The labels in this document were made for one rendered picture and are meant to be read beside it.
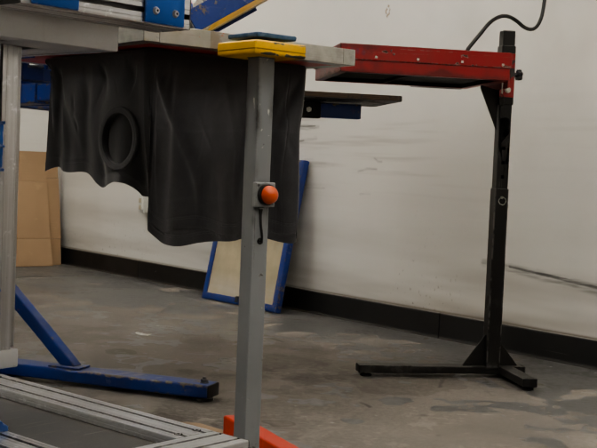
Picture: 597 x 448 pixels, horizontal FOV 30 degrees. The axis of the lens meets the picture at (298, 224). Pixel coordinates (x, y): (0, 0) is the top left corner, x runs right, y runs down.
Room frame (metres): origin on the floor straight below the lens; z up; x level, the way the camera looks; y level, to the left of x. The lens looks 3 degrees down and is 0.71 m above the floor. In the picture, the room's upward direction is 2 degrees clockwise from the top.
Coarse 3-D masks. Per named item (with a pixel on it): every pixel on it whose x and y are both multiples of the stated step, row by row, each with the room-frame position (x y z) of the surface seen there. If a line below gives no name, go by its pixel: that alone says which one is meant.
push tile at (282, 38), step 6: (228, 36) 2.27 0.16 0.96; (234, 36) 2.25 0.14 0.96; (240, 36) 2.24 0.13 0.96; (246, 36) 2.22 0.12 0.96; (252, 36) 2.21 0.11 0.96; (258, 36) 2.20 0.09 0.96; (264, 36) 2.21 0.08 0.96; (270, 36) 2.22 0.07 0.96; (276, 36) 2.22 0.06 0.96; (282, 36) 2.23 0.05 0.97; (288, 36) 2.24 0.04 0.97; (294, 36) 2.25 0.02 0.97; (282, 42) 2.28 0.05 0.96
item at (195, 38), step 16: (128, 32) 2.33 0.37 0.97; (144, 32) 2.29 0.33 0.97; (160, 32) 2.31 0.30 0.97; (176, 32) 2.34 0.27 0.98; (192, 32) 2.36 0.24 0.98; (208, 32) 2.39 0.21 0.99; (192, 48) 2.40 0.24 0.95; (208, 48) 2.39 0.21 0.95; (320, 48) 2.59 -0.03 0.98; (336, 48) 2.62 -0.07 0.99; (336, 64) 2.64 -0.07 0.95; (352, 64) 2.65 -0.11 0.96
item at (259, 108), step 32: (256, 64) 2.24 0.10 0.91; (256, 96) 2.24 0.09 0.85; (256, 128) 2.24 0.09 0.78; (256, 160) 2.24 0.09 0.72; (256, 192) 2.23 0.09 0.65; (256, 224) 2.24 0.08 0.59; (256, 256) 2.24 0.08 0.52; (256, 288) 2.25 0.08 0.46; (256, 320) 2.25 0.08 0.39; (256, 352) 2.25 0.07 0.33; (256, 384) 2.25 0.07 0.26; (256, 416) 2.25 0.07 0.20
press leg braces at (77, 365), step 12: (24, 300) 3.52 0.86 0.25; (24, 312) 3.50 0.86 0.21; (36, 312) 3.52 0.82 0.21; (36, 324) 3.49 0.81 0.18; (48, 324) 3.51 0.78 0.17; (48, 336) 3.47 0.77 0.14; (48, 348) 3.47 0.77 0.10; (60, 348) 3.46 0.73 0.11; (60, 360) 3.45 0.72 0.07; (72, 360) 3.45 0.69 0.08
